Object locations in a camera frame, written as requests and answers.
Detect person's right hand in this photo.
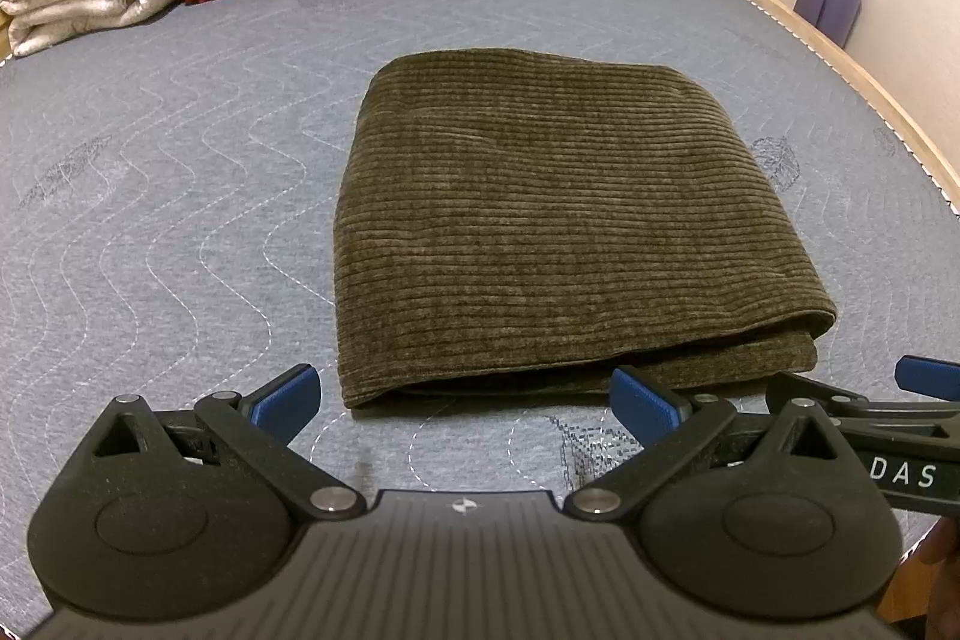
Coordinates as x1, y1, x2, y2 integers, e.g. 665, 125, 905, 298
919, 520, 960, 640

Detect wooden bed frame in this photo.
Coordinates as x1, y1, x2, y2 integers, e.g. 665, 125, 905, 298
705, 0, 960, 193

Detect olive corduroy pants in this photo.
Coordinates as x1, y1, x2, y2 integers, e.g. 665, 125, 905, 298
332, 51, 839, 417

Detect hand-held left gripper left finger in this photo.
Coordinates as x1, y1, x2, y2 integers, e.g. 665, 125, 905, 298
73, 364, 368, 522

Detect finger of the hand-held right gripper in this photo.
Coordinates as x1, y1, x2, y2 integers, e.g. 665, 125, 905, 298
763, 370, 902, 420
894, 355, 960, 402

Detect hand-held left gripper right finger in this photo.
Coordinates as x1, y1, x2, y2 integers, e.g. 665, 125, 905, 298
562, 366, 863, 525

